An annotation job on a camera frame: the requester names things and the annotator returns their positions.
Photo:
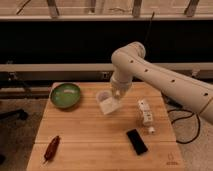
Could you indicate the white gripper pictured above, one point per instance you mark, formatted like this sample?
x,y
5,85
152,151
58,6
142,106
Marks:
x,y
119,88

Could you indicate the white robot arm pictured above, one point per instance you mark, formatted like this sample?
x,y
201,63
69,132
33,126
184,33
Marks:
x,y
129,62

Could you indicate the white ceramic cup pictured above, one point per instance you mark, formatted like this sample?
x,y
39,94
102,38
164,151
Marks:
x,y
103,98

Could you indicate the black phone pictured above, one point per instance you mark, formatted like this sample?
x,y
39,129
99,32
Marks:
x,y
137,142

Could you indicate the green bowl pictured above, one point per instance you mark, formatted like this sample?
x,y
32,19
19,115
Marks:
x,y
65,95

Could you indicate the black office chair base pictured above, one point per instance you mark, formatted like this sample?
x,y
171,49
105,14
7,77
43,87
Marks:
x,y
18,114

